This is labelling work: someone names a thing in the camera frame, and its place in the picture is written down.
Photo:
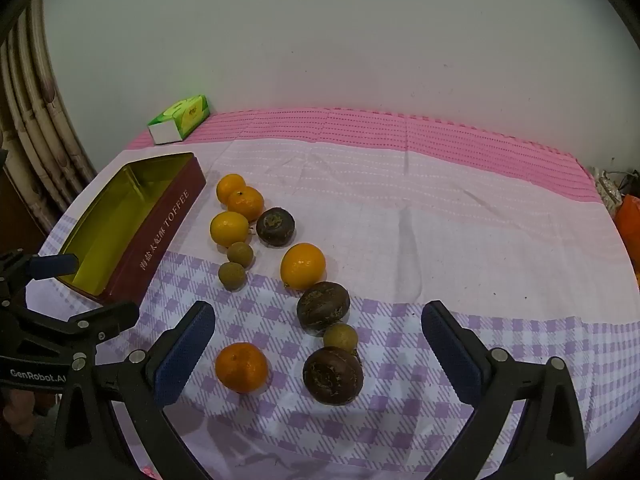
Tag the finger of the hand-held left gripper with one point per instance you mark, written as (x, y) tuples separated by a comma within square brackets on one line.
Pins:
[(52, 266), (115, 316)]

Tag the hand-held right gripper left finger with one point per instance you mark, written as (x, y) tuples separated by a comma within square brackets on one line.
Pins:
[(185, 355)]

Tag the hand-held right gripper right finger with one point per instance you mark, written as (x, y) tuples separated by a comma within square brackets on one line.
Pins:
[(452, 355)]

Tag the dark red tin box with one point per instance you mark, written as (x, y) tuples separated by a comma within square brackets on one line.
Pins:
[(165, 225)]

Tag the dark passion fruit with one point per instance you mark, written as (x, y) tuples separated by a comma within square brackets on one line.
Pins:
[(275, 227), (322, 308), (333, 375)]

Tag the deep orange mandarin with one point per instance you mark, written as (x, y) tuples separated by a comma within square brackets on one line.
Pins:
[(241, 367), (246, 205)]

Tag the brown longan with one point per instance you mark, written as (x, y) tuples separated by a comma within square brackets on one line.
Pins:
[(232, 276), (240, 253), (340, 337)]

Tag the pink and purple checked tablecloth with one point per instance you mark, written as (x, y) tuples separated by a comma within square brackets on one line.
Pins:
[(400, 260)]

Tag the large yellow orange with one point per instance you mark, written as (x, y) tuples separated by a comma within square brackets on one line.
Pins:
[(303, 266)]

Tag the small orange mandarin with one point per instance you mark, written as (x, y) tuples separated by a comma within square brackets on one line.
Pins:
[(229, 185)]

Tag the green tissue box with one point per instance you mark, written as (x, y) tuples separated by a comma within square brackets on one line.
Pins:
[(185, 112)]

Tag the orange plastic bag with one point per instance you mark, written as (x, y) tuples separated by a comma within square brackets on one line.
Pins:
[(630, 220)]

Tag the silver foil packet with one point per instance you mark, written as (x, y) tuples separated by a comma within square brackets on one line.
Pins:
[(607, 187)]

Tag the beige bamboo frame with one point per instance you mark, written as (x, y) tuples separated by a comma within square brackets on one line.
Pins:
[(30, 110)]

